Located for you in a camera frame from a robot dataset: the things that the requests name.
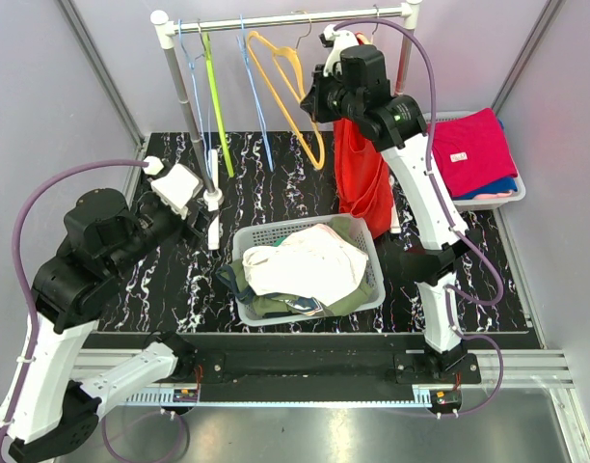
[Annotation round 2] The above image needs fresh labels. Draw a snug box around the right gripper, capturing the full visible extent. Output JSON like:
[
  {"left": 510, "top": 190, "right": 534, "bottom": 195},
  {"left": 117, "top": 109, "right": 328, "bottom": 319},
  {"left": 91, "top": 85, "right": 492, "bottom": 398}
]
[{"left": 301, "top": 64, "right": 361, "bottom": 123}]

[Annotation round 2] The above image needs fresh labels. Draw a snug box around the blue folded shirt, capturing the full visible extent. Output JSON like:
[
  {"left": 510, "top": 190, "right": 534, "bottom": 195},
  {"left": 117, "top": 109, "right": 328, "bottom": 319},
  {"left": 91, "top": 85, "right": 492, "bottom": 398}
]
[{"left": 448, "top": 115, "right": 521, "bottom": 202}]

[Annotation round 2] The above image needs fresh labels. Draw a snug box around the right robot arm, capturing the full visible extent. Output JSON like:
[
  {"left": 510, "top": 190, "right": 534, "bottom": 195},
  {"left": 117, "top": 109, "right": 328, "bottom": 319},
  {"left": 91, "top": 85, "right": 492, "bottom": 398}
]
[{"left": 300, "top": 39, "right": 469, "bottom": 383}]

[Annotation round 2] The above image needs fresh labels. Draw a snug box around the olive printed tank top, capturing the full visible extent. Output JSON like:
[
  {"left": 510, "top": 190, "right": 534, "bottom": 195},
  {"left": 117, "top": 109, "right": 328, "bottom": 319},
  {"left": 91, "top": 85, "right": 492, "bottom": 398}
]
[{"left": 216, "top": 219, "right": 371, "bottom": 317}]

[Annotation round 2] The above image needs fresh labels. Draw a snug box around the grey basket with clothes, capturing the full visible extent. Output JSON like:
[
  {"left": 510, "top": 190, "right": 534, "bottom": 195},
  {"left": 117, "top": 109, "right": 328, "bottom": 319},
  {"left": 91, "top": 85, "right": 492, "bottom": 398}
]
[{"left": 422, "top": 110, "right": 527, "bottom": 211}]

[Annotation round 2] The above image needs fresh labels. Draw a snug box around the white wooden hanger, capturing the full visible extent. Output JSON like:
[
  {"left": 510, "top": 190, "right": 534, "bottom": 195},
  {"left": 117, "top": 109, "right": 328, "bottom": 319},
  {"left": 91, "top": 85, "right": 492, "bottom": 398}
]
[{"left": 371, "top": 4, "right": 402, "bottom": 234}]

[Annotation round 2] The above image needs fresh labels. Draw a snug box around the lime green hanger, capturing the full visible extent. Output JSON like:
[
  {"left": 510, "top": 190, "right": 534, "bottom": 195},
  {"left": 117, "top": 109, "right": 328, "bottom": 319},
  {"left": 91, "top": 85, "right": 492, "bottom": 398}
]
[{"left": 199, "top": 27, "right": 234, "bottom": 178}]

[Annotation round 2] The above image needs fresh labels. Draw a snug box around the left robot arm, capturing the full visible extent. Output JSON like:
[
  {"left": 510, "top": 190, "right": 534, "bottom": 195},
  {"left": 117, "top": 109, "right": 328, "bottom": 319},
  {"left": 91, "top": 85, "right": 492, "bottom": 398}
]
[{"left": 0, "top": 188, "right": 208, "bottom": 462}]

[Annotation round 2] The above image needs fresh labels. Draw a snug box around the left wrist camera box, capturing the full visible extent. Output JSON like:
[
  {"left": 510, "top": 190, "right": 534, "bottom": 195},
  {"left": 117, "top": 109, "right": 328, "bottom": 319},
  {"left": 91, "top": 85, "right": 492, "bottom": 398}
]
[{"left": 143, "top": 156, "right": 202, "bottom": 219}]

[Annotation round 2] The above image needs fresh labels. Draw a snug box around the pink tank top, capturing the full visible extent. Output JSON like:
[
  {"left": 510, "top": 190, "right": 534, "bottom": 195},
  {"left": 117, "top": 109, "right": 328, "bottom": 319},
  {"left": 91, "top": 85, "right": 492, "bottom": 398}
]
[{"left": 242, "top": 224, "right": 368, "bottom": 306}]

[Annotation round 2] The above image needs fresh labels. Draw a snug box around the light blue wire hanger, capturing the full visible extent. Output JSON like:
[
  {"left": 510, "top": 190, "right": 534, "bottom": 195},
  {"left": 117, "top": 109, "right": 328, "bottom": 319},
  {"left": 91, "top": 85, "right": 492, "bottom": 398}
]
[{"left": 177, "top": 19, "right": 213, "bottom": 179}]

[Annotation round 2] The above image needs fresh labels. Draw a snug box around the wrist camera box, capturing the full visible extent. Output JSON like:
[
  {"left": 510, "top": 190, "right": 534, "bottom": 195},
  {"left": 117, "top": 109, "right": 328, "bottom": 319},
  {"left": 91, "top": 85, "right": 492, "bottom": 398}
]
[
  {"left": 143, "top": 156, "right": 202, "bottom": 219},
  {"left": 320, "top": 25, "right": 370, "bottom": 77}
]

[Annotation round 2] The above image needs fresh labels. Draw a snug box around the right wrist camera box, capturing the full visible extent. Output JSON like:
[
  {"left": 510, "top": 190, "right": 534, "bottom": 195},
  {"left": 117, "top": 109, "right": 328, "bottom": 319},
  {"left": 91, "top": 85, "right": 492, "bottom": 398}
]
[{"left": 320, "top": 25, "right": 370, "bottom": 77}]

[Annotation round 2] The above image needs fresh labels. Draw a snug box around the black marble mat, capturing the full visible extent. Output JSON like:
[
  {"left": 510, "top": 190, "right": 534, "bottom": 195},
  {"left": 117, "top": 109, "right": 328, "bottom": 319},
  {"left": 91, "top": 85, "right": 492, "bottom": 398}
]
[{"left": 99, "top": 132, "right": 527, "bottom": 334}]

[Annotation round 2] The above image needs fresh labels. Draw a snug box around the clothes rack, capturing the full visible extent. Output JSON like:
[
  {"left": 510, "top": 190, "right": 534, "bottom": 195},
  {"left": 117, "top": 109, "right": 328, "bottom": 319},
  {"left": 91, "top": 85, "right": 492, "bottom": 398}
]
[{"left": 149, "top": 0, "right": 424, "bottom": 250}]

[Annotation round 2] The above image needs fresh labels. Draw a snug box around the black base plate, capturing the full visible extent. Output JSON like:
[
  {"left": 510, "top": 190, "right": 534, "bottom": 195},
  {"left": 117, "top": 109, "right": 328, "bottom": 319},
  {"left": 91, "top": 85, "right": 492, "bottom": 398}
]
[{"left": 80, "top": 331, "right": 542, "bottom": 404}]

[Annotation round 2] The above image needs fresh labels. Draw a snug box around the magenta folded shirt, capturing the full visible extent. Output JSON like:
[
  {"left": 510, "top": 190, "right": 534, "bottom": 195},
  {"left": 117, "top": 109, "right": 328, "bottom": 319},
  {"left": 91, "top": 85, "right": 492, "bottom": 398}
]
[{"left": 429, "top": 107, "right": 520, "bottom": 198}]

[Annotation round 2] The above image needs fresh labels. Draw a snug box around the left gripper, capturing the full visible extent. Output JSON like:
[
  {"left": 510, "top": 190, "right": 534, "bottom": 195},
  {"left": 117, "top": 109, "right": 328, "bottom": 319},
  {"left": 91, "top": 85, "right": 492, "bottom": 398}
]
[{"left": 110, "top": 167, "right": 221, "bottom": 274}]

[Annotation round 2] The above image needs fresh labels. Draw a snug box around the yellow hanger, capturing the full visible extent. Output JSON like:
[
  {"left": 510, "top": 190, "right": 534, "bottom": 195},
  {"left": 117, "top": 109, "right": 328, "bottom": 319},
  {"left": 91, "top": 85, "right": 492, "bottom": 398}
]
[{"left": 245, "top": 30, "right": 326, "bottom": 171}]

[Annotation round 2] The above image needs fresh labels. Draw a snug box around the white laundry basket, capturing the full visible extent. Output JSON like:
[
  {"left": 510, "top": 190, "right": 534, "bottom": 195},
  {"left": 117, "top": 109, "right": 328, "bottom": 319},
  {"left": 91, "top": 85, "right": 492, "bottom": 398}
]
[{"left": 232, "top": 214, "right": 386, "bottom": 327}]

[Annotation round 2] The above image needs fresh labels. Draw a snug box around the red tank top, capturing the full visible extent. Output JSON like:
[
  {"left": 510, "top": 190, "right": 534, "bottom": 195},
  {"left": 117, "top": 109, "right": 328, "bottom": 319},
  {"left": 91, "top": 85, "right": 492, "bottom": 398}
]
[{"left": 333, "top": 31, "right": 395, "bottom": 237}]

